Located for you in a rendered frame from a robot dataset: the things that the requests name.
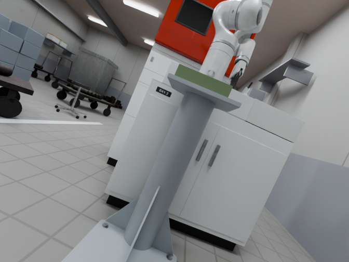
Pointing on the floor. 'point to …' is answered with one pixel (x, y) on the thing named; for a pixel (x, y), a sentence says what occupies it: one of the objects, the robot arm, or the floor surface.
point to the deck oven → (92, 70)
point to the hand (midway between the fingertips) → (232, 85)
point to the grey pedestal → (155, 188)
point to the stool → (74, 100)
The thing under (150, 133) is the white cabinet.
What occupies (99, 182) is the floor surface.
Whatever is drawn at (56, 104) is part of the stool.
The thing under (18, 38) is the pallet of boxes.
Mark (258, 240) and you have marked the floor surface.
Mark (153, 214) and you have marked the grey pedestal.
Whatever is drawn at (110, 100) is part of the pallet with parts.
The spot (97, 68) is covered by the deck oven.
